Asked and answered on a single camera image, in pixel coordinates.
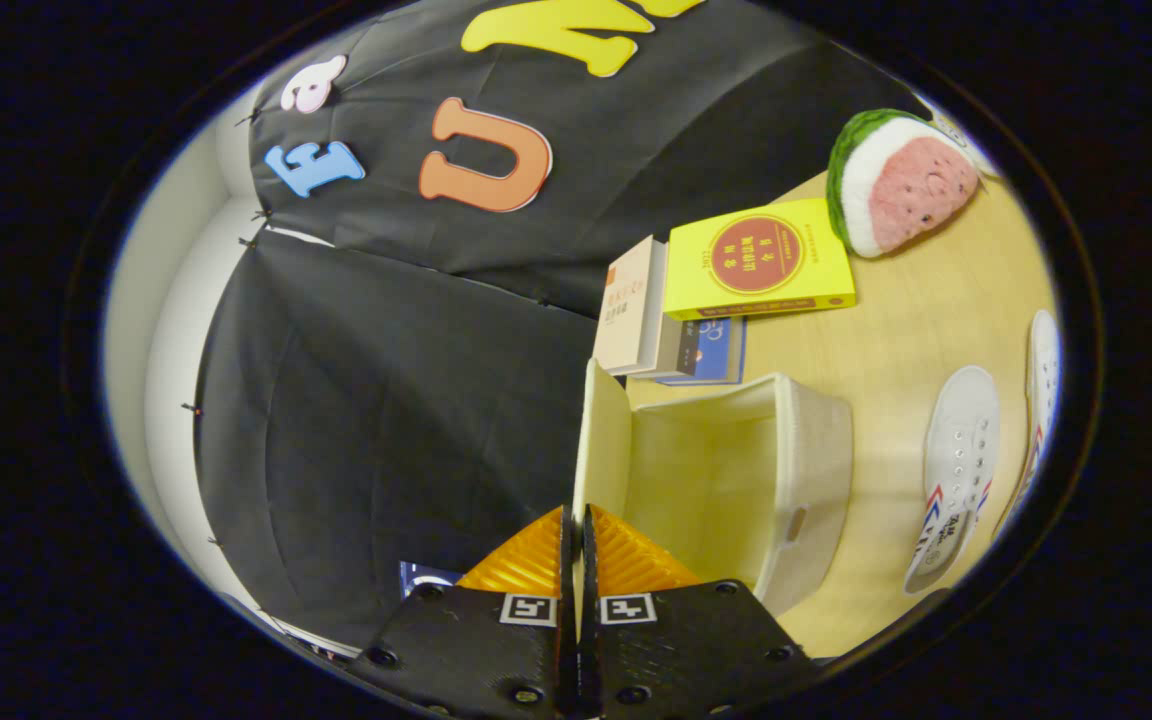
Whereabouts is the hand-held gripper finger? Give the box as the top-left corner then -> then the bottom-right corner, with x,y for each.
346,505 -> 582,720
581,503 -> 822,720

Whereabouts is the cream fabric storage box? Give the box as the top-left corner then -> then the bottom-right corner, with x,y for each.
572,358 -> 855,618

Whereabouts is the white canvas shoe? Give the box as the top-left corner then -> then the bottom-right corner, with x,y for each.
994,309 -> 1064,536
903,365 -> 1001,597

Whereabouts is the blue white printed board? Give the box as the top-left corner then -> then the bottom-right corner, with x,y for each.
399,560 -> 465,599

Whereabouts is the grey book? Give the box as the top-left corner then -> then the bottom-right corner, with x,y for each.
636,315 -> 702,381

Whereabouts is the blue book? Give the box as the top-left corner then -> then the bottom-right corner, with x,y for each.
658,318 -> 747,387

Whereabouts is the beige book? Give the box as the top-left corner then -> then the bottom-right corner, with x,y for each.
593,235 -> 669,377

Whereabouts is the yellow book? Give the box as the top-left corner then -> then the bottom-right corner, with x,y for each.
663,197 -> 857,322

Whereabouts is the watermelon slice plush toy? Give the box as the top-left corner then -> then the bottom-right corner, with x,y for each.
826,108 -> 982,259

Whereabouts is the small white plush toy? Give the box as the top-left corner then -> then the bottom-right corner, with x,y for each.
921,95 -> 999,181

